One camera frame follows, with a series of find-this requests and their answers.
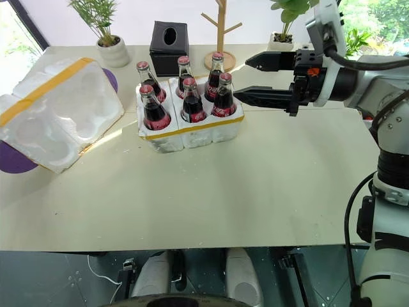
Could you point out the broad-leaf plant white pot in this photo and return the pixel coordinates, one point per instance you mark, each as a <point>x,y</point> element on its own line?
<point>281,44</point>

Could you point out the black window frame bar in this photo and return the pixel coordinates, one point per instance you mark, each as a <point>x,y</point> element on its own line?
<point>32,25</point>

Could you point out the white foam taped box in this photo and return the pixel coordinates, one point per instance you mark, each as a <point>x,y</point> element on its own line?
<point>64,105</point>

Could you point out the white rounded shell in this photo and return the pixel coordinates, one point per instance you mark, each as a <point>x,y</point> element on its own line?
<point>243,278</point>
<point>150,278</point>

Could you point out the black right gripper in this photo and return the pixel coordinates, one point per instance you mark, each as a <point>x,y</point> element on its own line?
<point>308,68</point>

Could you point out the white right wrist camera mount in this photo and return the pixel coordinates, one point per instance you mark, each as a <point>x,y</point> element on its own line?
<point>332,22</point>

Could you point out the glass cola bottle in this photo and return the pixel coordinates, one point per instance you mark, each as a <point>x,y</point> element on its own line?
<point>156,115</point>
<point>214,83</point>
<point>184,72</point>
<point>147,78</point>
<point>223,102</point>
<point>192,108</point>

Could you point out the black tissue box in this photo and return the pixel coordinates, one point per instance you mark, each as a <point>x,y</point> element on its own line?
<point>159,60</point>

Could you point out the white foam crate yellow tape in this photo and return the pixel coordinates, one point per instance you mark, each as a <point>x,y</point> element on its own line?
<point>191,137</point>

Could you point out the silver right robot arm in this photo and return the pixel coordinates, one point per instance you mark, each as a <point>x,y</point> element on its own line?
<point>383,83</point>

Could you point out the thin-leaf plant ribbed white pot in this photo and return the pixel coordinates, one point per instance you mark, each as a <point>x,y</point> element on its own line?
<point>113,52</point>

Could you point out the wooden tree-shaped stand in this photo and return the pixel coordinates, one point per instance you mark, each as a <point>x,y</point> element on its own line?
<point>220,32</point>

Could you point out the small green leafy plant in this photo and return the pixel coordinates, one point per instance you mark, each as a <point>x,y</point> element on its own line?
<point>354,41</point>

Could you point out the purple round mat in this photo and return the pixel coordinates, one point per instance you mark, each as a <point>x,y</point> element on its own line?
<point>112,81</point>
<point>12,160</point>

